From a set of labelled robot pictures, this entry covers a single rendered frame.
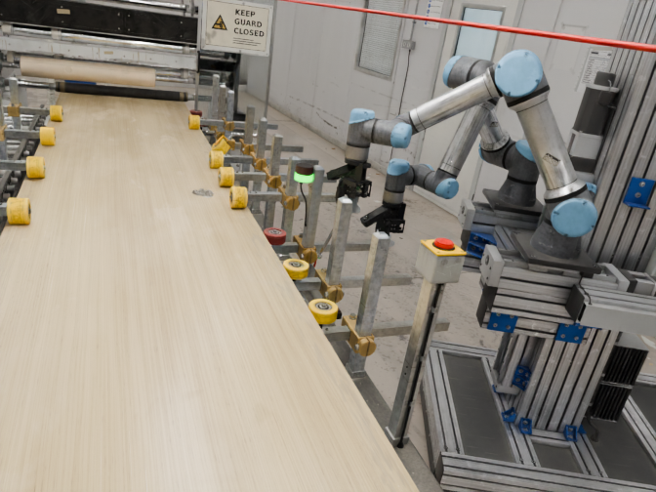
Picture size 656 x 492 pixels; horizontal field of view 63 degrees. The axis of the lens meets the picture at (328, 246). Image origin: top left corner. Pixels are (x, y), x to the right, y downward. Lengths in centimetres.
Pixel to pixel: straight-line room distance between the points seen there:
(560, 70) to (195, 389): 389
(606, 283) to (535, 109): 62
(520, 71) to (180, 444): 119
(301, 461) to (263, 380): 23
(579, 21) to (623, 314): 304
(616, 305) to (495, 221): 63
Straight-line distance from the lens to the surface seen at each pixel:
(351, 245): 198
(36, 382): 121
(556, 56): 460
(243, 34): 397
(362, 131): 167
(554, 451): 238
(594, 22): 445
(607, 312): 180
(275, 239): 184
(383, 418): 145
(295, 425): 109
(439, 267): 111
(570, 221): 162
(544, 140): 159
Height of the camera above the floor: 163
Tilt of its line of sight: 23 degrees down
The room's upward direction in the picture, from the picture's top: 9 degrees clockwise
